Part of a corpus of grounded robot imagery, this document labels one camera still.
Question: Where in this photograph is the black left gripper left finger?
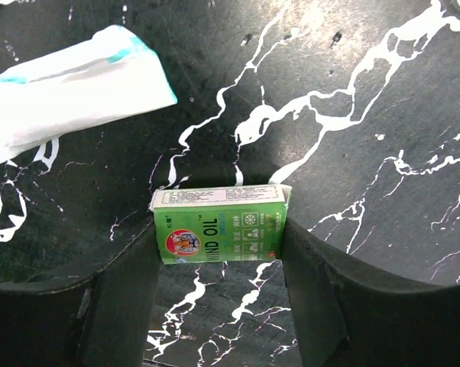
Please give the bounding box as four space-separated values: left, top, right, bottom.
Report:
0 223 161 366

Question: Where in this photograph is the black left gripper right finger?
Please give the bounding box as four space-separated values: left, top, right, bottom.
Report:
281 219 460 366

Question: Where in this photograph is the green wind oil box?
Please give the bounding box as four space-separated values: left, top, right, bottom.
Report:
150 184 292 265

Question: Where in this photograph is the white paper sachet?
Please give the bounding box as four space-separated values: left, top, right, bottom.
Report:
0 25 177 164

